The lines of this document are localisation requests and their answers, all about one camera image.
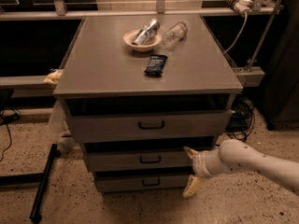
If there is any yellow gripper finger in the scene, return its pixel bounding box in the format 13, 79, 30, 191
183, 175, 206, 198
183, 147, 198, 160

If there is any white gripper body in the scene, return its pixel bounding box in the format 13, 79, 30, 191
192, 149, 225, 179

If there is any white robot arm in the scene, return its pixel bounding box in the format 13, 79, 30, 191
183, 139, 299, 198

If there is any bottom grey drawer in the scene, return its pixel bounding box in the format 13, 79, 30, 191
94, 172, 190, 193

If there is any grey drawer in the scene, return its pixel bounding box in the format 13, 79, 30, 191
94, 172, 190, 193
66, 110, 232, 143
84, 148, 192, 172

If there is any middle grey drawer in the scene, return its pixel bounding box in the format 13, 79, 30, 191
84, 148, 192, 172

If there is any grey drawer cabinet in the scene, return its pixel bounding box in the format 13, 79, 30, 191
54, 14, 242, 180

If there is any top grey drawer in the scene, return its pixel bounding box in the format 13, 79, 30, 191
66, 110, 232, 143

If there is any dark blue snack packet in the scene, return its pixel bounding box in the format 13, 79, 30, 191
144, 54, 168, 77

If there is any clear plastic bottle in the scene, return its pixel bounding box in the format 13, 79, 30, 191
163, 21, 188, 49

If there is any beige ceramic bowl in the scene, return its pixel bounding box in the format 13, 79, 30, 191
123, 30, 162, 53

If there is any silver metal can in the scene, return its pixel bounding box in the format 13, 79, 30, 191
132, 19, 160, 46

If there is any black floor stand bar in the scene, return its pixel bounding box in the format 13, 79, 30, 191
0, 144, 61, 224

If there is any yellow crumpled cloth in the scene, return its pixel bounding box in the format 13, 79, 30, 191
44, 69, 63, 85

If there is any white power strip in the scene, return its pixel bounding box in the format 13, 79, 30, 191
225, 0, 252, 14

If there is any black cable bundle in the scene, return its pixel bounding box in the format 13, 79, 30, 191
222, 96, 256, 143

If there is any white power cable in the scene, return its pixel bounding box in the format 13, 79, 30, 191
221, 12, 249, 56

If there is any black cable on floor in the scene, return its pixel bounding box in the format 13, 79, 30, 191
0, 105, 22, 162

